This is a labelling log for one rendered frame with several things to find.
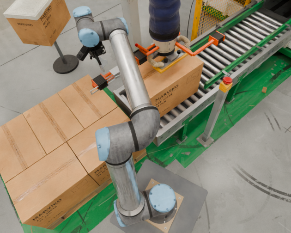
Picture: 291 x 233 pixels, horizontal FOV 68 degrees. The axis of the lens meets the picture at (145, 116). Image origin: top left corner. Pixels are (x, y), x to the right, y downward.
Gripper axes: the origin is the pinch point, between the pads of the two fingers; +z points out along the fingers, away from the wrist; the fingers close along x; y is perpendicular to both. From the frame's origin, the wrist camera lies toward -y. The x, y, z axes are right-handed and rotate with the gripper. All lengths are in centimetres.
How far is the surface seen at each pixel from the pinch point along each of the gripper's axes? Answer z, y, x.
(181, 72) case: 40, 64, -15
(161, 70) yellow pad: 25, 44, -12
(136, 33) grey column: 78, 95, 95
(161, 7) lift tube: -19, 51, -5
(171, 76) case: 40, 54, -13
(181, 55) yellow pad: 25, 66, -11
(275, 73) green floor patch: 135, 225, -43
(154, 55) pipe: 20, 46, -1
